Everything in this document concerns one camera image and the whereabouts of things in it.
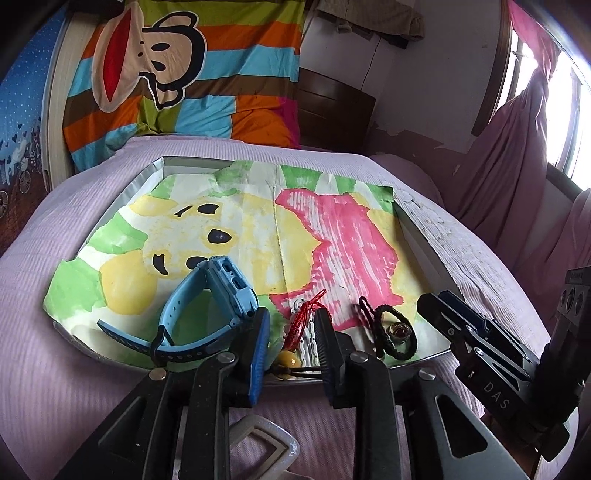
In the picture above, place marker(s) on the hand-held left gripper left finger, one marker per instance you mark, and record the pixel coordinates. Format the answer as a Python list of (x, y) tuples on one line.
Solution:
[(258, 360)]

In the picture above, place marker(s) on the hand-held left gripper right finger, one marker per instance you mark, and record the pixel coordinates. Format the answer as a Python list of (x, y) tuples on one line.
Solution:
[(323, 355)]

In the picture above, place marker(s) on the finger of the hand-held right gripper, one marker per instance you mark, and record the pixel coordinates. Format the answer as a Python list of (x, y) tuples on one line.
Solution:
[(498, 337), (448, 325)]

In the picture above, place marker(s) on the white hair pin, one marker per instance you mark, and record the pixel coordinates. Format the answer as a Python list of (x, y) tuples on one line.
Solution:
[(308, 344)]

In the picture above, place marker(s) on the black hair clip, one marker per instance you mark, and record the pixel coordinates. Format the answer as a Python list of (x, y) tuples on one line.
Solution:
[(364, 309)]

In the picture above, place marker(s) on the light blue smartwatch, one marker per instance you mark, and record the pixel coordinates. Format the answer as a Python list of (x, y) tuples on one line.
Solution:
[(226, 286)]

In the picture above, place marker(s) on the beige hair claw clip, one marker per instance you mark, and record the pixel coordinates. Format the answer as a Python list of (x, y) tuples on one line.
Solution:
[(281, 450)]

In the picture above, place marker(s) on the colourful painted paper sheet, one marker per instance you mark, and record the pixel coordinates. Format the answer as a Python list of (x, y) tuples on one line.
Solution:
[(231, 207)]

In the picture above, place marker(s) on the pink curtain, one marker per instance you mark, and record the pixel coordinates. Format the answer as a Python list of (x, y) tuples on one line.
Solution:
[(508, 161)]

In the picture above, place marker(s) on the window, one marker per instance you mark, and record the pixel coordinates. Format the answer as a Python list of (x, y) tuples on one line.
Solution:
[(572, 115)]

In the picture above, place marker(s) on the dark wooden nightstand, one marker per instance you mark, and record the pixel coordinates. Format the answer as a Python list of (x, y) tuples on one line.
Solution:
[(332, 106)]

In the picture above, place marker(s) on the striped monkey cartoon pillow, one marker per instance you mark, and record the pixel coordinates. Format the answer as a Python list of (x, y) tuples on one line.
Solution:
[(207, 60)]

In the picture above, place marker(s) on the khaki hanging garment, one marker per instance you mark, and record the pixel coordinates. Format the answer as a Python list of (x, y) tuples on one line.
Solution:
[(369, 18)]

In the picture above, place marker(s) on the blue dotted fabric wardrobe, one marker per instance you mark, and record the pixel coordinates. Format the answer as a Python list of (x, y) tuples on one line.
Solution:
[(23, 115)]

